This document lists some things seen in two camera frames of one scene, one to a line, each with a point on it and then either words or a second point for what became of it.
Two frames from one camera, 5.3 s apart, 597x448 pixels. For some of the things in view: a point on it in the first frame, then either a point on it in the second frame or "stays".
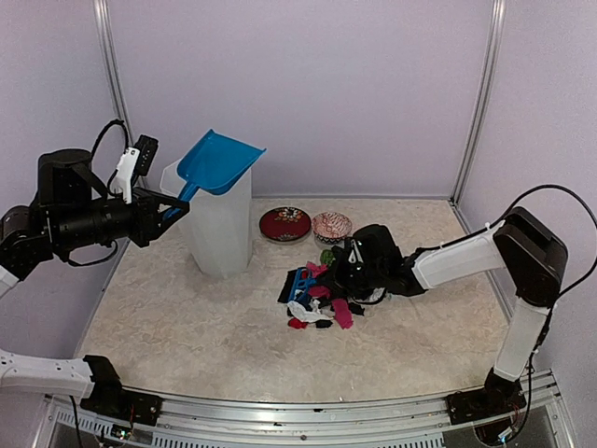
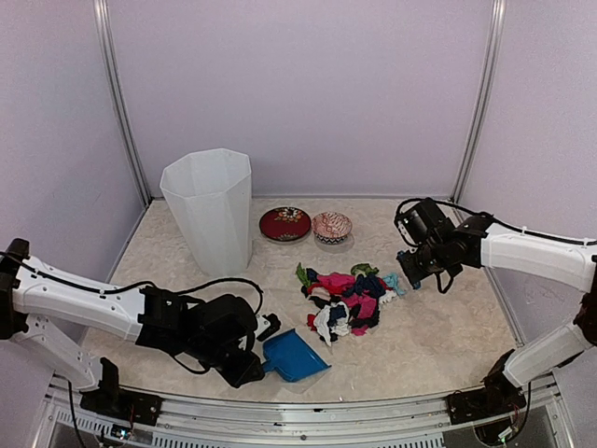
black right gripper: (339, 276) to (414, 273)
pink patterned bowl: (331, 227) stays
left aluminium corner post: (113, 65) stays
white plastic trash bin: (220, 225) stays
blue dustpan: (214, 164) to (288, 357)
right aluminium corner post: (491, 70) stays
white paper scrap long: (301, 314) to (322, 326)
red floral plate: (284, 223) stays
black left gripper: (145, 218) to (242, 373)
